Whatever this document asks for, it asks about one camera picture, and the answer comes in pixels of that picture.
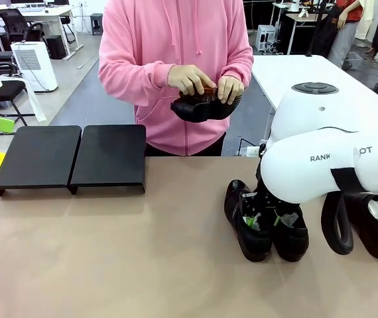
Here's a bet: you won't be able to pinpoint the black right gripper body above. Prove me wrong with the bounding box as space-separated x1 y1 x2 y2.
241 170 278 213

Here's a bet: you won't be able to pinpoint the black leather shoe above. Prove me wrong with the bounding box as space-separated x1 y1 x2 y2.
258 195 310 262
343 191 378 261
170 89 243 123
223 179 273 262

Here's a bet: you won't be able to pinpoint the brown wooden shoe brush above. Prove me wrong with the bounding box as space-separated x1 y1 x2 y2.
192 81 218 100

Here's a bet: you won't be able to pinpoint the person's left forearm pink sleeve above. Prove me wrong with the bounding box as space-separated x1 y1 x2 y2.
231 49 255 97

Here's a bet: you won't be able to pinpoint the person's right forearm pink sleeve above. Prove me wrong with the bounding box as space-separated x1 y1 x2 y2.
98 59 176 107

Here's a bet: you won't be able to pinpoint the black metal shoe stand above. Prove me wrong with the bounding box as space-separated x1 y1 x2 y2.
68 125 147 195
0 125 83 198

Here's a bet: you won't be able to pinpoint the person's left hand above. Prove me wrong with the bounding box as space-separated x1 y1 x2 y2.
216 76 245 105

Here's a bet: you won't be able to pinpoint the person's right hand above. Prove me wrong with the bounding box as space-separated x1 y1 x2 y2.
167 64 216 97

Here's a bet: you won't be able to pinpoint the black chair with cap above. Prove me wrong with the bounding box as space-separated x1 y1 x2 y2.
0 79 36 136

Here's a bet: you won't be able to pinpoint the white cloth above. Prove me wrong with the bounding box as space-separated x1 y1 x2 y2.
1 76 47 123

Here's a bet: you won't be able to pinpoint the white air purifier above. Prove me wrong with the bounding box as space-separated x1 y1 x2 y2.
11 41 59 93

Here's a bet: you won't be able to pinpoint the person's black trousers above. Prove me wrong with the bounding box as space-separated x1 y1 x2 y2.
145 132 226 156

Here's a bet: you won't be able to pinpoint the black computer tower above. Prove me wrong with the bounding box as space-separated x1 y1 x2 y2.
46 34 67 60

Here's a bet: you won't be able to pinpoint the white office desk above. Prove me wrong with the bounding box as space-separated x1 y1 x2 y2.
0 5 84 60

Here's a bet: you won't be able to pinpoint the white folding table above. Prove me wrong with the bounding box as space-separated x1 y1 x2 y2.
251 54 378 140

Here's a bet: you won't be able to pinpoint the grey plastic stool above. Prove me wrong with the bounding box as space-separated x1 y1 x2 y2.
90 13 105 36

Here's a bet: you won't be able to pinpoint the white computer case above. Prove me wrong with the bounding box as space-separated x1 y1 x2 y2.
257 25 278 52

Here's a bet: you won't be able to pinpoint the grey plastic bin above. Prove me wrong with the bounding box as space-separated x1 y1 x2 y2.
343 51 364 70

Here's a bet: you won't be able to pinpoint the black tripod pole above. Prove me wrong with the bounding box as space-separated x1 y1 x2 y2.
306 0 329 58

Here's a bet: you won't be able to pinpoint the person's pink hoodie torso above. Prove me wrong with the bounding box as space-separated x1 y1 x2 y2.
97 0 255 156

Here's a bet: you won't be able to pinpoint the wooden top background desk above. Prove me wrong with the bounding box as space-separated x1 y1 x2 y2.
284 13 329 56

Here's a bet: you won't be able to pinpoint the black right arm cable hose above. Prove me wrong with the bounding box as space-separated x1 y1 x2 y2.
321 191 355 256

